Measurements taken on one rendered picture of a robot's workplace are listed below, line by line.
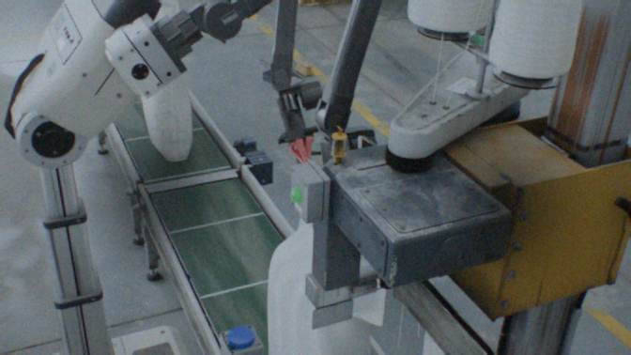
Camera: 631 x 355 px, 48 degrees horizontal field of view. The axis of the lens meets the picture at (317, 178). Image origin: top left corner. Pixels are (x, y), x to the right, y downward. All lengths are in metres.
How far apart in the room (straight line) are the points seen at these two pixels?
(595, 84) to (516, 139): 0.19
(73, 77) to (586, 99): 1.05
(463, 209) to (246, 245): 1.62
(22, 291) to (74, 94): 1.76
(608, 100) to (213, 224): 1.80
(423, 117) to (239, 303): 1.31
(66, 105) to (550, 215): 1.06
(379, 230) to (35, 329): 2.13
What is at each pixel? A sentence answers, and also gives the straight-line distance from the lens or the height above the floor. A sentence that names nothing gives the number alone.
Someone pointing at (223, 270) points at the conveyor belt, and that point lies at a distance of 2.63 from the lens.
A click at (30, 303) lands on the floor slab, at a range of 3.23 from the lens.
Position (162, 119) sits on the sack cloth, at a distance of 3.26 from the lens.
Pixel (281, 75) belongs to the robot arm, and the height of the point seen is 1.26.
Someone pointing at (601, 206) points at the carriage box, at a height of 1.25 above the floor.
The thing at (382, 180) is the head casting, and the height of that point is 1.34.
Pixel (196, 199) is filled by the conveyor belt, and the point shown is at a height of 0.38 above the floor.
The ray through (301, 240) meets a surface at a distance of 1.95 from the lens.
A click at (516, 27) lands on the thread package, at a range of 1.25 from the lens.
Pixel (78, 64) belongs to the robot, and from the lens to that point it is 1.63.
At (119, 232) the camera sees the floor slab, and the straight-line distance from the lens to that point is 3.57.
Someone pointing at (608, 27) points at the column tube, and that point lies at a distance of 1.41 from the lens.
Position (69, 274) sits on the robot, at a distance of 2.04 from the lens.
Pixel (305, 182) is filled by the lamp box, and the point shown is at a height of 1.33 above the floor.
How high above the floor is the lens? 1.98
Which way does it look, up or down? 30 degrees down
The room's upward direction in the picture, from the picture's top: 2 degrees clockwise
